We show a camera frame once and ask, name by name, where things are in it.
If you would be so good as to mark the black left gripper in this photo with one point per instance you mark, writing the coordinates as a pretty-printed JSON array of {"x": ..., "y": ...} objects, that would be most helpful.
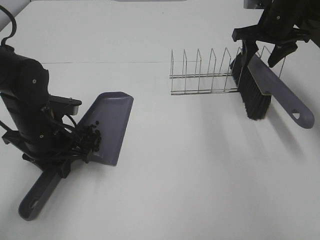
[{"x": 43, "y": 137}]

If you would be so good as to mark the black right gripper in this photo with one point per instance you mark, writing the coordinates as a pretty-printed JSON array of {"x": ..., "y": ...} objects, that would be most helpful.
[{"x": 278, "y": 29}]

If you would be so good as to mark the pile of coffee beans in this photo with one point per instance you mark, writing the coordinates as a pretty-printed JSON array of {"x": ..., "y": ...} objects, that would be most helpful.
[{"x": 90, "y": 136}]

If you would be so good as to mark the purple hand brush black bristles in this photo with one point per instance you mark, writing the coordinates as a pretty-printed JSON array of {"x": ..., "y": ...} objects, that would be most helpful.
[{"x": 258, "y": 84}]

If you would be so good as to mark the purple plastic dustpan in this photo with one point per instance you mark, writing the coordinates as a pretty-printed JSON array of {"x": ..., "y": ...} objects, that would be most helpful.
[{"x": 112, "y": 110}]

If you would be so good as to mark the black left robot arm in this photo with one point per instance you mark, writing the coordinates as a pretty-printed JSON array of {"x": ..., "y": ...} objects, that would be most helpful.
[{"x": 22, "y": 78}]

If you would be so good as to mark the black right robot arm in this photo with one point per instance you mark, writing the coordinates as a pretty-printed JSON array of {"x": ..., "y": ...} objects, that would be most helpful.
[{"x": 285, "y": 7}]

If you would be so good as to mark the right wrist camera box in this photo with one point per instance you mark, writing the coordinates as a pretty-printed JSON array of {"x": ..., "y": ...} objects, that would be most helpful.
[{"x": 253, "y": 4}]

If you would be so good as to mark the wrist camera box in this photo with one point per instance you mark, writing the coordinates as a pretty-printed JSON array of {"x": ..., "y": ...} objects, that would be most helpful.
[
  {"x": 64, "y": 105},
  {"x": 253, "y": 4}
]

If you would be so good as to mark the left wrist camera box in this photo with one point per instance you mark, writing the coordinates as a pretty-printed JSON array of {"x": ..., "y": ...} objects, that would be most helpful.
[{"x": 64, "y": 105}]

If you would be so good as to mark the metal wire dish rack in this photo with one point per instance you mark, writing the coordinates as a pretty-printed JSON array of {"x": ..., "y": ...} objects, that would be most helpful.
[{"x": 203, "y": 73}]

